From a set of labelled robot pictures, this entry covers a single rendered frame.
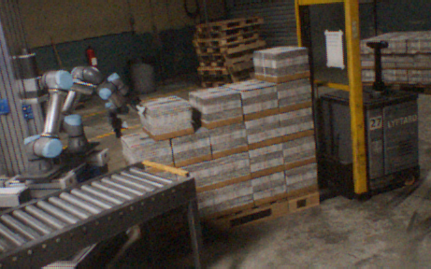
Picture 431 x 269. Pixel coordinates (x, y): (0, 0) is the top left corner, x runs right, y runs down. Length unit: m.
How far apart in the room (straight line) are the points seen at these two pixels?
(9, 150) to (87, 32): 7.23
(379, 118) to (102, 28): 7.65
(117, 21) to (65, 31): 1.20
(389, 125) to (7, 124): 2.85
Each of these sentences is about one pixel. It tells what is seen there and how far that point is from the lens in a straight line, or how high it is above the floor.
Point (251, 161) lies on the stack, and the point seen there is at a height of 0.52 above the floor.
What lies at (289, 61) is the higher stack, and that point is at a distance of 3.71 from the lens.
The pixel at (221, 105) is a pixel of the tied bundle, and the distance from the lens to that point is 3.50.
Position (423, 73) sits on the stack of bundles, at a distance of 7.81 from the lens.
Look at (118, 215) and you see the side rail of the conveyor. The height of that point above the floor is 0.77.
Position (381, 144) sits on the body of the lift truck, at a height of 0.44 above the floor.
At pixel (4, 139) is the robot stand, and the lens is 3.51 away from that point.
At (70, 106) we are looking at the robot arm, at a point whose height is 1.10.
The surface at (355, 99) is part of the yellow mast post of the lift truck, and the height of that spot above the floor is 0.86.
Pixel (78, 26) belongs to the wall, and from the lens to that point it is 10.46.
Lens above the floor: 1.70
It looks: 15 degrees down
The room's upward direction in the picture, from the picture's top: 7 degrees counter-clockwise
